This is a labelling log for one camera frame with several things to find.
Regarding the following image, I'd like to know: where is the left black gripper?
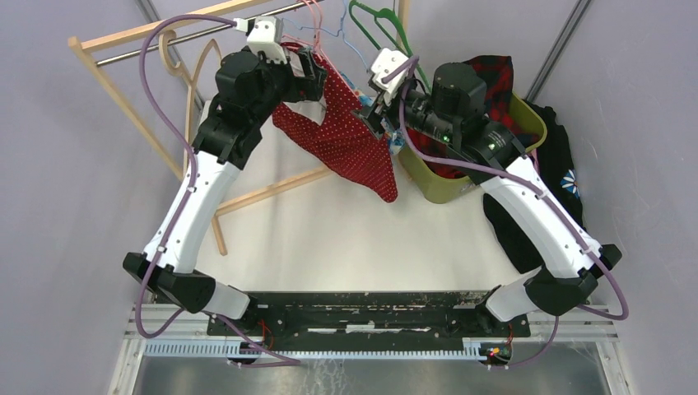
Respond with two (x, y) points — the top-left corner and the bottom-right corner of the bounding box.
(250, 46), (328, 126)

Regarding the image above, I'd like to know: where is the pink hanger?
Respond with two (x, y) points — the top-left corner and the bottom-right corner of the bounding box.
(282, 0), (334, 67)

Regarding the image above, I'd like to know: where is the red polka dot garment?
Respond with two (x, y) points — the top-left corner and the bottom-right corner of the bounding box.
(272, 54), (398, 202)

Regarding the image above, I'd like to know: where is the red plaid shirt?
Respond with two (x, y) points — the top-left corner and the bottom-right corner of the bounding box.
(407, 55), (541, 179)

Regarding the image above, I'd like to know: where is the green hanger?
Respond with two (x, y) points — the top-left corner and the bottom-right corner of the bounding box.
(347, 0), (433, 91)

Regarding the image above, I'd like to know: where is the wooden hanger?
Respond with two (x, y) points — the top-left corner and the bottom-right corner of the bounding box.
(157, 29), (222, 143)

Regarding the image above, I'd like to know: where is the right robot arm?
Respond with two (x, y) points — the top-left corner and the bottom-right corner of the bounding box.
(356, 50), (621, 336)

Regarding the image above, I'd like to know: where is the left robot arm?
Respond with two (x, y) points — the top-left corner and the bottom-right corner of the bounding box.
(123, 47), (328, 335)

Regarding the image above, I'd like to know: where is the blue floral garment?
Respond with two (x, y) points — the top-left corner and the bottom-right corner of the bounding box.
(340, 72), (405, 156)

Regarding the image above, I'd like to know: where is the green plastic basket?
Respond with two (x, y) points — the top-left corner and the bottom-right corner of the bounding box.
(398, 93), (547, 204)

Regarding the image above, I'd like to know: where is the pink cloth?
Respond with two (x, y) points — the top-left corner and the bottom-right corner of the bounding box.
(528, 148), (540, 174)

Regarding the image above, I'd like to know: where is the black garment with flower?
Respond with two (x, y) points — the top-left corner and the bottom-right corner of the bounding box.
(482, 102), (584, 274)

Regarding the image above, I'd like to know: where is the wooden clothes rack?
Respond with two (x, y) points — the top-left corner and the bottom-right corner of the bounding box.
(67, 0), (416, 258)

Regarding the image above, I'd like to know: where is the blue wire hanger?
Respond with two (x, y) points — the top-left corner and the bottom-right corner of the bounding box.
(285, 1), (370, 75)

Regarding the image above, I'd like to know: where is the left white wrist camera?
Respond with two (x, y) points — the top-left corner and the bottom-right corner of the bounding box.
(233, 16), (288, 64)

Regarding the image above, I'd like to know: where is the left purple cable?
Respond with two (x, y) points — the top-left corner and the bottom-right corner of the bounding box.
(133, 14), (246, 340)

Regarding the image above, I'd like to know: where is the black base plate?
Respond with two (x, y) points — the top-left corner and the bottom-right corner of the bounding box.
(234, 290), (531, 352)

